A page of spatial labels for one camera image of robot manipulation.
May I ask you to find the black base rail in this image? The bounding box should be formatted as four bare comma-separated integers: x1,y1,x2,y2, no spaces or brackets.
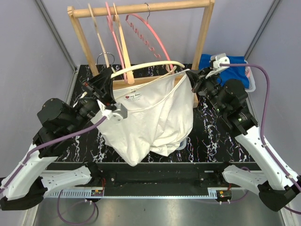
42,162,266,199

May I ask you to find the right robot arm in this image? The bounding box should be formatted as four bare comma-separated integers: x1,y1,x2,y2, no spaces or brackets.
186,68,301,211

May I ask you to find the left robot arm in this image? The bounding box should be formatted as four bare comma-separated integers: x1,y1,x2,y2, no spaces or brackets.
0,68,117,211

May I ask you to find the beige wooden hanger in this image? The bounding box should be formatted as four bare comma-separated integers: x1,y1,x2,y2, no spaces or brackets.
88,3,110,68

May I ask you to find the white tank top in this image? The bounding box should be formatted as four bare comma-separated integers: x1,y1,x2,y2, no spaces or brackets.
97,71,194,166

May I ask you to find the white basket with clothes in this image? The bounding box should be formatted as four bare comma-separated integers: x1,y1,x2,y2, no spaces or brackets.
245,66,256,93

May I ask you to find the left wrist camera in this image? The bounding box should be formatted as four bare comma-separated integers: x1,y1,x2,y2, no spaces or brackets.
95,100,128,121

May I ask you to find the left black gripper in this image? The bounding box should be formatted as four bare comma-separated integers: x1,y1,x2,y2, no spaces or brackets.
70,67,119,133

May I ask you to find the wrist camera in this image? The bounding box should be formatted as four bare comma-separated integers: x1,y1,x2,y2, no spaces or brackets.
205,53,230,79
95,100,128,121

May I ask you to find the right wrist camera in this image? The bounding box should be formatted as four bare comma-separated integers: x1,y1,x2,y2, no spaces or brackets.
205,53,230,79

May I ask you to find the wooden clothes rack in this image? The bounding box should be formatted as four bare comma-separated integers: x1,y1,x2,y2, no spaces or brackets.
66,0,215,109

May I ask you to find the pink plastic hanger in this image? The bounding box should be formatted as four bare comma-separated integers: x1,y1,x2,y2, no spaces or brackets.
105,2,125,69

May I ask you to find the white plastic basket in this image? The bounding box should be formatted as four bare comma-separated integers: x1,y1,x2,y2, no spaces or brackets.
176,138,187,151

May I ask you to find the blue folded cloth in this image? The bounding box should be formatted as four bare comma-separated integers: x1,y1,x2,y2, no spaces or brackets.
198,54,250,89

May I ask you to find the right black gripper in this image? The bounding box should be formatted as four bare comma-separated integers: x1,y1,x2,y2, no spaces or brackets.
187,65,226,114

